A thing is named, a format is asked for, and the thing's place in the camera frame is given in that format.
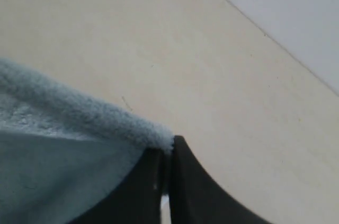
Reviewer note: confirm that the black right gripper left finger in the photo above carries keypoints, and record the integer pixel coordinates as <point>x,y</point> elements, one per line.
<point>136,199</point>

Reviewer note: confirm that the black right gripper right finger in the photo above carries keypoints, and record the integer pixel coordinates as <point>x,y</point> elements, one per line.
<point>195,197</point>

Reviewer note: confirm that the light blue terry towel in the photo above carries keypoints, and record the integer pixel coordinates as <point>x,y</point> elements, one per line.
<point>63,151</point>

